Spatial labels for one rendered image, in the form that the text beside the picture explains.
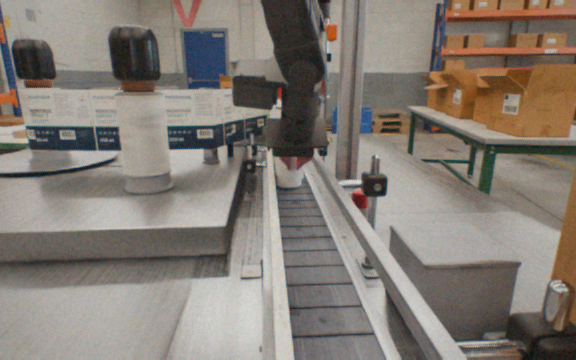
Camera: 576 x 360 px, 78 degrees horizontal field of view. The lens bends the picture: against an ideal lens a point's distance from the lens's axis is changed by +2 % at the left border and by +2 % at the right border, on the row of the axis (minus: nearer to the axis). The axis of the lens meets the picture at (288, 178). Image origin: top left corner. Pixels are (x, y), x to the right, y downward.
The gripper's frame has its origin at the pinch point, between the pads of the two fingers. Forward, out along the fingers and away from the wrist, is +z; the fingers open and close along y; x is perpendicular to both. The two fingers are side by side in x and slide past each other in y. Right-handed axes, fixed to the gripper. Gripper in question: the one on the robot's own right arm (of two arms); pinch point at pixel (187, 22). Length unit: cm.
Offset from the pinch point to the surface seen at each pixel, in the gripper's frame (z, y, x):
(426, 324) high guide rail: 22, 59, 24
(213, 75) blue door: 10, -796, -104
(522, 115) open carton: 24, -107, 151
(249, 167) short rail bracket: 28.7, 0.0, 12.0
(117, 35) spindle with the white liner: 3.8, 9.0, -10.0
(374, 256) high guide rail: 23, 51, 24
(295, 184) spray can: 29.6, 9.3, 21.4
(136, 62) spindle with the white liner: 8.0, 9.4, -7.1
